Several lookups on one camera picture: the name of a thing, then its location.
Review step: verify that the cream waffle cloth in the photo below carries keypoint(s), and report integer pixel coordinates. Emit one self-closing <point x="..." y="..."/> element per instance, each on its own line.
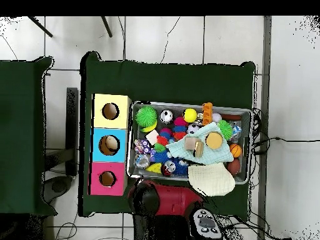
<point x="212" y="180"/>

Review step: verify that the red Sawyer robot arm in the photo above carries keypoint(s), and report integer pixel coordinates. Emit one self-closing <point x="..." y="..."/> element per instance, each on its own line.
<point x="175" y="200"/>

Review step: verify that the wooden box with three holes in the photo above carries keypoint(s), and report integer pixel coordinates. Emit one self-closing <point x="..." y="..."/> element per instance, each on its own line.
<point x="110" y="152"/>

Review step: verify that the large green spiky ball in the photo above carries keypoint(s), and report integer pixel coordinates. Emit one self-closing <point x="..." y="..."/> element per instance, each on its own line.
<point x="146" y="116"/>

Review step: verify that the plain wooden block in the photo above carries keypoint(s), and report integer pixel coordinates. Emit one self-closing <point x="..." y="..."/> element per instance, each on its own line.
<point x="190" y="143"/>

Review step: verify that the yellow ball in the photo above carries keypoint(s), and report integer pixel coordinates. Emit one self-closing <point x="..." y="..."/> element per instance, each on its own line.
<point x="190" y="115"/>

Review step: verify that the orange plastic toy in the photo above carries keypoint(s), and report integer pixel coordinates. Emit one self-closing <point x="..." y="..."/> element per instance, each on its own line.
<point x="207" y="113"/>

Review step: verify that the toy hamburger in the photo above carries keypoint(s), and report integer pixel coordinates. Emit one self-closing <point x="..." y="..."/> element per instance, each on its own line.
<point x="214" y="140"/>

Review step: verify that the light teal waffle cloth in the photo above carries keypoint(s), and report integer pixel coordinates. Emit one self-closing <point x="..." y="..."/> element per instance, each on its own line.
<point x="215" y="156"/>

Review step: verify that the small orange basketball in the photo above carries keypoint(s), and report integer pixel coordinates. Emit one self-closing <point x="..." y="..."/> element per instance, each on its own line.
<point x="235" y="150"/>

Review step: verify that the small brown football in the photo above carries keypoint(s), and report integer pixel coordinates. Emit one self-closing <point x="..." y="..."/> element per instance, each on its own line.
<point x="234" y="166"/>

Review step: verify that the grey round base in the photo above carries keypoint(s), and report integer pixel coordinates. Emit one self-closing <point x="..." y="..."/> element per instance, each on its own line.
<point x="58" y="186"/>

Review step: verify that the black metal leg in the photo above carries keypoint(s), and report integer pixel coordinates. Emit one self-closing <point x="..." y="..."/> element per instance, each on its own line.
<point x="40" y="26"/>
<point x="107" y="26"/>

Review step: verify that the dark green side tablecloth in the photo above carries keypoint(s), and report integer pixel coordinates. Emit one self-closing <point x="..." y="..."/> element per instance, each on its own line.
<point x="17" y="125"/>

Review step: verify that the black upright post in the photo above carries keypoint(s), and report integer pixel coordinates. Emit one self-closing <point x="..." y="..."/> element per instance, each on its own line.
<point x="72" y="130"/>

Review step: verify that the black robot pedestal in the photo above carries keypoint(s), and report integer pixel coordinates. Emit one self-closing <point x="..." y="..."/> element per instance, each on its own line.
<point x="160" y="232"/>

